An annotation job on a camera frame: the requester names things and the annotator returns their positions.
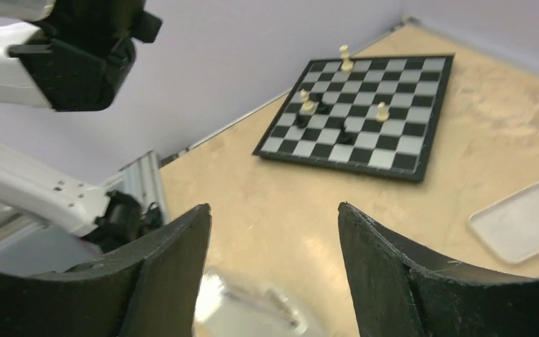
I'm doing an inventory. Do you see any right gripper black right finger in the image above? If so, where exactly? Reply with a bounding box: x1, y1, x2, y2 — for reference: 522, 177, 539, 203
338, 202, 539, 337

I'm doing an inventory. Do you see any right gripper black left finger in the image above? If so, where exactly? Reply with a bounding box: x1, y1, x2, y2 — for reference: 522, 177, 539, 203
0, 204, 211, 337

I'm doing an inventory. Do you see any white phone case with phone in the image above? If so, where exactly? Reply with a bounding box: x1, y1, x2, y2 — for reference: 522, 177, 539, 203
467, 181, 539, 265

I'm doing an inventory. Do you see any grey tapered block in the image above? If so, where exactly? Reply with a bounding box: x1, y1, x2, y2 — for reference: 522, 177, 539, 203
194, 267, 328, 336

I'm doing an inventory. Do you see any black chess pawn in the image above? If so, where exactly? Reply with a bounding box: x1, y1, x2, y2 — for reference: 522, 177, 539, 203
310, 93, 331, 114
336, 121, 356, 145
294, 113, 312, 128

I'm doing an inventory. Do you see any black white chessboard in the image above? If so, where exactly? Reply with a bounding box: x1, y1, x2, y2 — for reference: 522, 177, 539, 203
254, 54, 454, 182

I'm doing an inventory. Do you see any white chess pawn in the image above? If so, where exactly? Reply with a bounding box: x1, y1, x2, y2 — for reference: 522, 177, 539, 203
375, 102, 390, 123
339, 45, 354, 72
300, 89, 315, 115

